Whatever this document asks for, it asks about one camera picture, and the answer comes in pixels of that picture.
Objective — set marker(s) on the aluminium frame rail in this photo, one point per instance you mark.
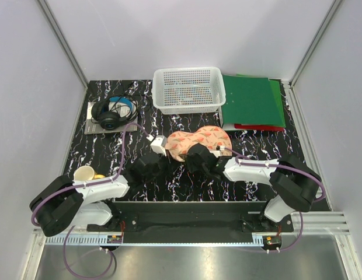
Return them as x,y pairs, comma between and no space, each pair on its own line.
57,31

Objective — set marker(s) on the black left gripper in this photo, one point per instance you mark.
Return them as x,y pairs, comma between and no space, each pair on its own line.
166,163

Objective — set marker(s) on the white plastic mesh basket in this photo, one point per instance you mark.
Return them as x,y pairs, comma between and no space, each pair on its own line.
188,90

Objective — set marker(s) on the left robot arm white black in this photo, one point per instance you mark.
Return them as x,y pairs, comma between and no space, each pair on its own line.
67,202

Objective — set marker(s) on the black blue headphones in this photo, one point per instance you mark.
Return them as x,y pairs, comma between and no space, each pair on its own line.
115,111

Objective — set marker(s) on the yellow ceramic mug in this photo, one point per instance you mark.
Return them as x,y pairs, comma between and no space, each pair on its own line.
87,173

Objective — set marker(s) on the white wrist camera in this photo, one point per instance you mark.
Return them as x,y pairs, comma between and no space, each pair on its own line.
158,144
220,148

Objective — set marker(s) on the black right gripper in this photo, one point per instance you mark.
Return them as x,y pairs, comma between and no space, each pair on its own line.
190,163

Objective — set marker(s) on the floral pink laundry bag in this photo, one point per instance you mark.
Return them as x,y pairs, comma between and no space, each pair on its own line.
179,142

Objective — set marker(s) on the grey booklet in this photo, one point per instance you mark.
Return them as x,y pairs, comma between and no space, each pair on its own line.
91,128

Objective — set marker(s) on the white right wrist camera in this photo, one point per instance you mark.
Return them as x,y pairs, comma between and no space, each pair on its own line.
220,148

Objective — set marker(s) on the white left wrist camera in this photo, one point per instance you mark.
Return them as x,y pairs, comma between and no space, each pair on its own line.
158,144

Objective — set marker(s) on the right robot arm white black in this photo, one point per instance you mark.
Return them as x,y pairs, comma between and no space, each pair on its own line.
295,184

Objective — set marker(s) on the green flat folder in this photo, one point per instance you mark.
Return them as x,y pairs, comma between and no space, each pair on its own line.
275,86

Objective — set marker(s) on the white slotted cable duct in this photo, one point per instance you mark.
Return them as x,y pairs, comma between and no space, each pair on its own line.
166,238

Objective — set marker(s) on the red folder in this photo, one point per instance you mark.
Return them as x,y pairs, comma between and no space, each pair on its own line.
258,127

